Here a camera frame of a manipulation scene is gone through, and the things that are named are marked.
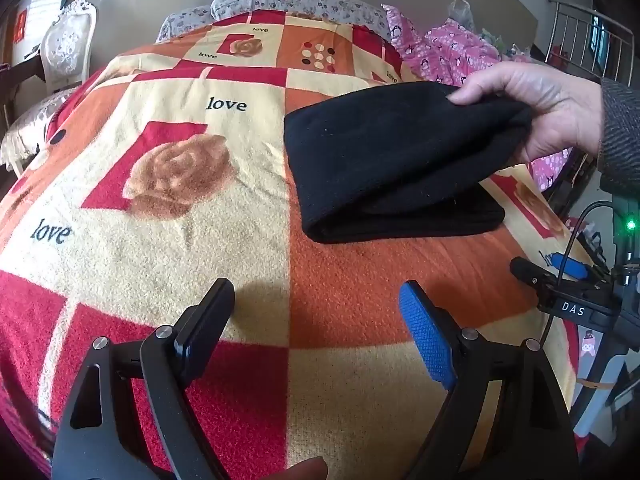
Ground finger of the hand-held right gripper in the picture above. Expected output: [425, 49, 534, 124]
[510, 257, 553, 292]
[551, 252, 608, 286]

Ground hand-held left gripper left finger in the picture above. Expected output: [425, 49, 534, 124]
[51, 276, 236, 480]

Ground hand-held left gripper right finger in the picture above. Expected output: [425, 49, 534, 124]
[398, 281, 576, 480]

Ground black pants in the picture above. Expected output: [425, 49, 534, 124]
[283, 82, 536, 246]

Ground another person's forearm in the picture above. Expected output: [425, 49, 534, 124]
[596, 77, 640, 194]

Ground person's left hand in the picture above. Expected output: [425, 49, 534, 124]
[280, 456, 329, 480]

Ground printed rose check blanket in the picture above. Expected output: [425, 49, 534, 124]
[0, 12, 583, 480]

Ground pink penguin print quilt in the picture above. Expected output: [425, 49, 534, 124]
[382, 4, 576, 192]

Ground metal railing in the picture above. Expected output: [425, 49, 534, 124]
[544, 0, 637, 87]

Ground clear plastic bag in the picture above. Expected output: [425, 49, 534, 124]
[446, 0, 475, 31]

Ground cream lace cloth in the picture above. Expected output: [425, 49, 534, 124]
[0, 87, 68, 171]

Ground small floral pillow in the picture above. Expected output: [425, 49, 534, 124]
[156, 2, 217, 43]

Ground white carved chair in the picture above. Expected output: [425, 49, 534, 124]
[39, 0, 98, 95]

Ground large floral pillow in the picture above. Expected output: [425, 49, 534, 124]
[210, 0, 392, 42]

